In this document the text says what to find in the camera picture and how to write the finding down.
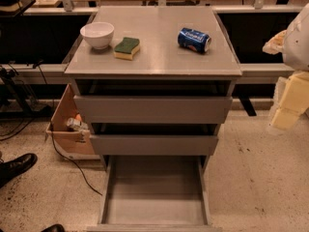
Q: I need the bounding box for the black shoe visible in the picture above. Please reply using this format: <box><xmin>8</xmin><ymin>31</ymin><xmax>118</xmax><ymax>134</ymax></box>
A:
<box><xmin>0</xmin><ymin>153</ymin><xmax>38</xmax><ymax>188</ymax></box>
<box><xmin>41</xmin><ymin>223</ymin><xmax>66</xmax><ymax>232</ymax></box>

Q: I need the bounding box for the green yellow sponge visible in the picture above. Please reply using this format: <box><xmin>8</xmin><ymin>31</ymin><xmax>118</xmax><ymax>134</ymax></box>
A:
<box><xmin>114</xmin><ymin>37</ymin><xmax>140</xmax><ymax>60</ymax></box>

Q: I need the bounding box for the grey middle drawer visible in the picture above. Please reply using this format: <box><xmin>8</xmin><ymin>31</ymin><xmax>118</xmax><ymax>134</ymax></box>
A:
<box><xmin>90</xmin><ymin>123</ymin><xmax>218</xmax><ymax>156</ymax></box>

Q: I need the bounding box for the grey drawer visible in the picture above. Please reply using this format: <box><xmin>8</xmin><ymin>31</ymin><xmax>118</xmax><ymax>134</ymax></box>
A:
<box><xmin>90</xmin><ymin>123</ymin><xmax>218</xmax><ymax>156</ymax></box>
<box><xmin>73</xmin><ymin>79</ymin><xmax>234</xmax><ymax>124</ymax></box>
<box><xmin>86</xmin><ymin>156</ymin><xmax>222</xmax><ymax>232</ymax></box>

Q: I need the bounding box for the black floor cable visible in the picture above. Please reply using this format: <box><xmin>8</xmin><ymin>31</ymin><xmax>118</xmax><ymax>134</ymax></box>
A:
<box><xmin>33</xmin><ymin>60</ymin><xmax>103</xmax><ymax>197</ymax></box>

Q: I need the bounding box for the grey drawer cabinet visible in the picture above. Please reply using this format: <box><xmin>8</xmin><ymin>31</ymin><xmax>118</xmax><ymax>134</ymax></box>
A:
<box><xmin>63</xmin><ymin>5</ymin><xmax>243</xmax><ymax>172</ymax></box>

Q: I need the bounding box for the silver can in box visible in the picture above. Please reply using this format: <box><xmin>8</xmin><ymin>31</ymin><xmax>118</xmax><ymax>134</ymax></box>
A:
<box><xmin>67</xmin><ymin>118</ymin><xmax>88</xmax><ymax>131</ymax></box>

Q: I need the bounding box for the black stand at left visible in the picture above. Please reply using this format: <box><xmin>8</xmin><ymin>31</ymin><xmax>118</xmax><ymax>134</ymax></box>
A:
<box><xmin>0</xmin><ymin>65</ymin><xmax>51</xmax><ymax>118</ymax></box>

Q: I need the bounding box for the grey bottom drawer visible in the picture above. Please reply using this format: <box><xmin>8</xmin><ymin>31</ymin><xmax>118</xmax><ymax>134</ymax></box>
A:
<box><xmin>86</xmin><ymin>156</ymin><xmax>222</xmax><ymax>232</ymax></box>

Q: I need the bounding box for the grey top drawer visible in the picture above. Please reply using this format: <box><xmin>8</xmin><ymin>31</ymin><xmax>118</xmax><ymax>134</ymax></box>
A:
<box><xmin>73</xmin><ymin>79</ymin><xmax>234</xmax><ymax>124</ymax></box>

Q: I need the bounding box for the white ceramic bowl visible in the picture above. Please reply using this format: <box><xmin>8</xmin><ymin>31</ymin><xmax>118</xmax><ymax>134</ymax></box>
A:
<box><xmin>80</xmin><ymin>22</ymin><xmax>114</xmax><ymax>49</ymax></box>

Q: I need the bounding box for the orange item in box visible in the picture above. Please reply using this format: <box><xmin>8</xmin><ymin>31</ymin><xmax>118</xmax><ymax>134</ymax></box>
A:
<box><xmin>74</xmin><ymin>113</ymin><xmax>82</xmax><ymax>121</ymax></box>

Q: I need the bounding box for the blue soda can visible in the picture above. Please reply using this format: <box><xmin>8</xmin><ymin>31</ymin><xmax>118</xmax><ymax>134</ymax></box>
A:
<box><xmin>178</xmin><ymin>28</ymin><xmax>211</xmax><ymax>54</ymax></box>

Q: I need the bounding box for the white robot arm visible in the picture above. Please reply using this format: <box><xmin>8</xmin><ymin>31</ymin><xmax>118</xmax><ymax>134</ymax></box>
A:
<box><xmin>263</xmin><ymin>4</ymin><xmax>309</xmax><ymax>133</ymax></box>

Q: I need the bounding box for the cardboard box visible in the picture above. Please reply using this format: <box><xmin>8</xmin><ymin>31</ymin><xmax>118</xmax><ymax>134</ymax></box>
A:
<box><xmin>46</xmin><ymin>84</ymin><xmax>97</xmax><ymax>160</ymax></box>

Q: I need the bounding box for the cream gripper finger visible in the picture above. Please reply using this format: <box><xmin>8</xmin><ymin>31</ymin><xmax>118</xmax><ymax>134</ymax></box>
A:
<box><xmin>269</xmin><ymin>72</ymin><xmax>309</xmax><ymax>131</ymax></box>
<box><xmin>263</xmin><ymin>30</ymin><xmax>287</xmax><ymax>54</ymax></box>

